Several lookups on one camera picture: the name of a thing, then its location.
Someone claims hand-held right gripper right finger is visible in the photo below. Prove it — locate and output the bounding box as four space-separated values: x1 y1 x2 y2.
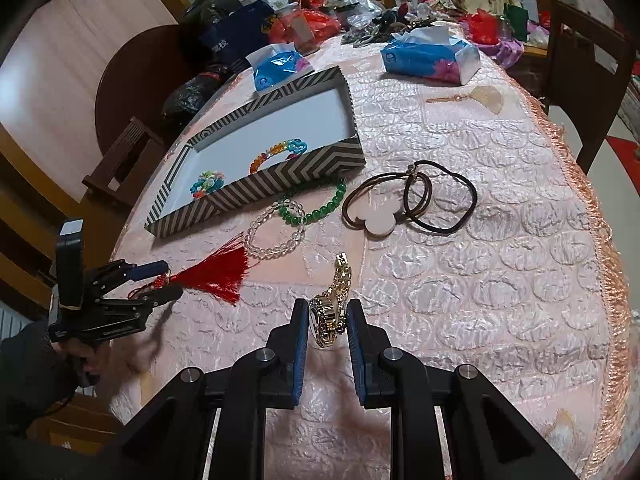
346 299 576 480

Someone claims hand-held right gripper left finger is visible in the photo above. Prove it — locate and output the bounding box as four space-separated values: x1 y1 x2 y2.
114 299 310 480

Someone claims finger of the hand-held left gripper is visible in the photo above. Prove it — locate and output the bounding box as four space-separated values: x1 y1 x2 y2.
97 286 184 333
95 260 171 288

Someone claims gold metal wristwatch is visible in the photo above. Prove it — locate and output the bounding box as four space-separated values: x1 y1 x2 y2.
307 252 352 350

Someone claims red tassel pendant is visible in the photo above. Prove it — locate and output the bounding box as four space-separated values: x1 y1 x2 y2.
129 232 251 307

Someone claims zigzag patterned box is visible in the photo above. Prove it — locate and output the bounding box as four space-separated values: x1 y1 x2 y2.
144 66 367 238

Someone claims person's left forearm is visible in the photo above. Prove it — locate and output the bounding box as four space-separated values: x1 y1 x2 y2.
0 317 83 443

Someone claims person's left hand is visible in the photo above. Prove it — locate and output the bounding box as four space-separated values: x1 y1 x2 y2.
64 337 110 389

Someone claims brown wooden stool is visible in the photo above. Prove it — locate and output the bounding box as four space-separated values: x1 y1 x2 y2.
82 117 168 206

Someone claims pink quilted tablecloth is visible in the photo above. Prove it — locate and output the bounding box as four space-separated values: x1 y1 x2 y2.
82 20 632 480

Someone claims black plastic bag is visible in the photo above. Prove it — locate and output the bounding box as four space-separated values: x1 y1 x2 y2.
162 72 236 126
180 0 251 36

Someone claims round dark wooden table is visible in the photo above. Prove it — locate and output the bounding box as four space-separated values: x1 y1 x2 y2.
95 25 201 161

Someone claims small blue tissue pack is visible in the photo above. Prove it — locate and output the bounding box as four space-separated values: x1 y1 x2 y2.
246 44 313 93

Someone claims navy blue bag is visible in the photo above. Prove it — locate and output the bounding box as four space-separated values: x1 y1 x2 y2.
200 0 276 61

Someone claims fan-shaped pendant with gold stick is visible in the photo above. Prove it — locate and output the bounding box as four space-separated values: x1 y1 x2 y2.
426 86 507 115

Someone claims large blue tissue pack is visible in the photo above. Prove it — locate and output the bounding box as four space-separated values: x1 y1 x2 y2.
381 26 482 86

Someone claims red plastic bag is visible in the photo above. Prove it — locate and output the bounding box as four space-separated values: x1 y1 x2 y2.
270 7 343 53

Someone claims pile of hair accessories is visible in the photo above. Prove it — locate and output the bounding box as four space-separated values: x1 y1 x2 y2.
342 0 418 46

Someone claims purple cloth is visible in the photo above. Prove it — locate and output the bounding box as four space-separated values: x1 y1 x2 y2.
480 40 524 68

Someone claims small red bag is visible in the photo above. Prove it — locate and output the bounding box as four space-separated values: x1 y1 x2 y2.
460 9 502 43

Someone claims green box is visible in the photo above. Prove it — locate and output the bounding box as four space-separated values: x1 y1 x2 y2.
502 4 530 41

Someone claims dark wooden chair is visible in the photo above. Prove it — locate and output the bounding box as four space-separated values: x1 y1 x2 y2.
537 0 638 173

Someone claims small multicolour bead bracelet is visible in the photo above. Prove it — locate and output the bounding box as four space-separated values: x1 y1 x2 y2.
189 170 226 198

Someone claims clear bead bracelet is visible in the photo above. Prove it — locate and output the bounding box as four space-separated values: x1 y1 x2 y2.
245 200 307 260

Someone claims brown hair tie pink charm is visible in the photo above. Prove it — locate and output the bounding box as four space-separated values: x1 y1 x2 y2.
341 160 433 237

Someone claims green bead bracelet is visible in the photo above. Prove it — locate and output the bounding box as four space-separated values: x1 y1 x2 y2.
276 178 347 226

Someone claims black hair tie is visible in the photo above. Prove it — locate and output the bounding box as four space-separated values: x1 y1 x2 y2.
402 160 478 235

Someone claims orange and blue chain bracelet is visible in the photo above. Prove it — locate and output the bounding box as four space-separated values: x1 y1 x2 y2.
249 137 308 175

